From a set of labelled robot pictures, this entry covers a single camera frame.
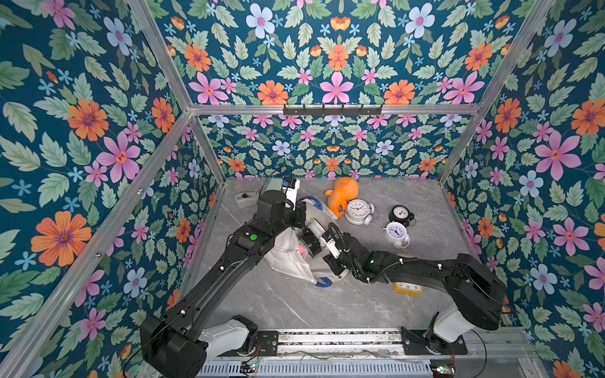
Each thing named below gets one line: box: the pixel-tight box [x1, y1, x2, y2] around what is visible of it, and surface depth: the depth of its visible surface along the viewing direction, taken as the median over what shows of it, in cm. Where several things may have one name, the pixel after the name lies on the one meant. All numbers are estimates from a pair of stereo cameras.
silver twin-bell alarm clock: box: [344, 198, 375, 226], surface depth 105 cm
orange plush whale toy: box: [324, 177, 360, 219], surface depth 109 cm
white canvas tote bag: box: [263, 196, 346, 288], surface depth 78 cm
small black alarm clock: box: [388, 204, 417, 228], surface depth 104 cm
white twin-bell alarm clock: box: [382, 221, 412, 249], surface depth 98 cm
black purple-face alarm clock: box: [300, 225, 323, 259], surface depth 88 cm
